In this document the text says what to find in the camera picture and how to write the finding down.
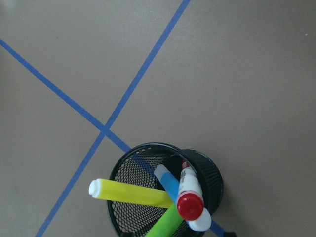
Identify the red capped white marker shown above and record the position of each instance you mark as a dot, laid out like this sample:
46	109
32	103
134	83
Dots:
190	202

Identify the blue marker pen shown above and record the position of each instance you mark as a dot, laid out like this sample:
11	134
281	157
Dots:
171	185

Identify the yellow highlighter pen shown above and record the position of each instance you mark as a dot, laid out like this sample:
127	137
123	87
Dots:
127	193

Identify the black mesh pen cup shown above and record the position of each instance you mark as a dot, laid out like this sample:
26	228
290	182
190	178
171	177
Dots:
137	167

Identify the green highlighter pen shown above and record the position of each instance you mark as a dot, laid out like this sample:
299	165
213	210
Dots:
167	224

